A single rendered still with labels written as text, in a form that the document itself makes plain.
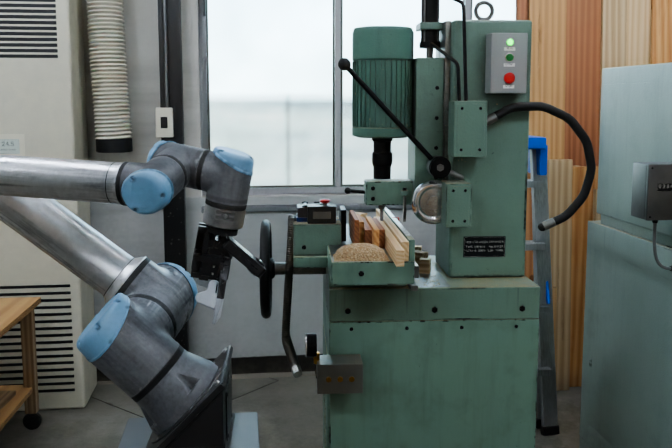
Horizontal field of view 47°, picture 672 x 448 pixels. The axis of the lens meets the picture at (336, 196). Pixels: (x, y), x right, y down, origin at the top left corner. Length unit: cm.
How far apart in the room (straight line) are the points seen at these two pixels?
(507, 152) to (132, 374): 117
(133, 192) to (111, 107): 186
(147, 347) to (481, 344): 93
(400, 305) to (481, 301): 22
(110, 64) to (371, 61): 152
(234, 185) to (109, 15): 188
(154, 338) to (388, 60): 99
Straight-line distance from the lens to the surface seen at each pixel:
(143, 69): 359
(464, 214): 211
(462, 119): 210
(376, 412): 220
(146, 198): 157
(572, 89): 376
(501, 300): 217
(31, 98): 337
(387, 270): 196
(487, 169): 221
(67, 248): 187
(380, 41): 217
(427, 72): 220
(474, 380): 222
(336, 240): 217
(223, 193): 166
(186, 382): 171
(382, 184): 223
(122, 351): 169
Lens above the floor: 130
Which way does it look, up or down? 7 degrees down
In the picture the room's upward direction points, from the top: straight up
